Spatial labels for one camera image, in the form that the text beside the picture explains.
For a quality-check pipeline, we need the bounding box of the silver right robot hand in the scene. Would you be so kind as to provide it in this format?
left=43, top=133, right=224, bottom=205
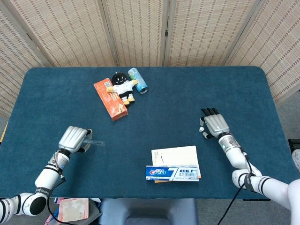
left=199, top=107, right=230, bottom=139

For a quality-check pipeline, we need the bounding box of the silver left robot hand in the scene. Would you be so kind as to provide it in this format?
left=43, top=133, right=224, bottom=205
left=58, top=126, right=93, bottom=155

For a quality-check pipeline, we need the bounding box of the clear glass test tube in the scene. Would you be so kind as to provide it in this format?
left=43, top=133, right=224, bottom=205
left=83, top=138, right=105, bottom=147

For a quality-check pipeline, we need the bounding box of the cream paper booklet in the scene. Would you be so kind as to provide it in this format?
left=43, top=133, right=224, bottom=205
left=151, top=145, right=202, bottom=183

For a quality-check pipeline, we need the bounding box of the orange carton box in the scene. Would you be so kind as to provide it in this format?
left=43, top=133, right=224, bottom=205
left=93, top=77, right=129, bottom=122

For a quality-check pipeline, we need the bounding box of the dark blue tablecloth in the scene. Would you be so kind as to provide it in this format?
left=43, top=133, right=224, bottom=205
left=0, top=66, right=289, bottom=200

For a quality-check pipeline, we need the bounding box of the blue Crest toothpaste box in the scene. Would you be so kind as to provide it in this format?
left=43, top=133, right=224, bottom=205
left=145, top=165, right=200, bottom=182

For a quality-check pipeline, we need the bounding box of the pink flat box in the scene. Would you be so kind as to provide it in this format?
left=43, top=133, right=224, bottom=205
left=57, top=198, right=90, bottom=222

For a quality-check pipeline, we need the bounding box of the black-headed plush doll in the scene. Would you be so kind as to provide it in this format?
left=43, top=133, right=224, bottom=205
left=105, top=72, right=139, bottom=105

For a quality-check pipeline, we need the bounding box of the dark grey bag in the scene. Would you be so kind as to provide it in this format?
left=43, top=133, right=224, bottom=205
left=88, top=198, right=103, bottom=222

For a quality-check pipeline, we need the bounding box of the black box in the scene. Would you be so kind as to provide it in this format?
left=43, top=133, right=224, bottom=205
left=287, top=138, right=300, bottom=150

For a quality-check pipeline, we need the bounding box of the white sneaker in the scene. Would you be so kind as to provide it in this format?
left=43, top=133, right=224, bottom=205
left=292, top=150, right=300, bottom=172

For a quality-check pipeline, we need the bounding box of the light blue drink can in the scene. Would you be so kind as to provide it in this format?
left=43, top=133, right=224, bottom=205
left=127, top=67, right=149, bottom=95

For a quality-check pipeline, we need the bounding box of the woven folding screen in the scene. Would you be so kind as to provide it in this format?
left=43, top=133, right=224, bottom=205
left=0, top=0, right=300, bottom=118

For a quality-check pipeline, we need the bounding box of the grey-blue chair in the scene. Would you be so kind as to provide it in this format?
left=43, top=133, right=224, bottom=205
left=97, top=198, right=199, bottom=225

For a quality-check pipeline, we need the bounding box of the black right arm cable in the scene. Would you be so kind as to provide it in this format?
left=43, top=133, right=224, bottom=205
left=217, top=151, right=257, bottom=225

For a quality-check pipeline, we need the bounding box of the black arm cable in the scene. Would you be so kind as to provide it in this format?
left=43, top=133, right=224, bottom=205
left=46, top=172, right=71, bottom=225
left=217, top=151, right=257, bottom=225

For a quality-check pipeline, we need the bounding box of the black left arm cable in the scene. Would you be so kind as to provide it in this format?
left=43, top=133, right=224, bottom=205
left=46, top=172, right=71, bottom=225

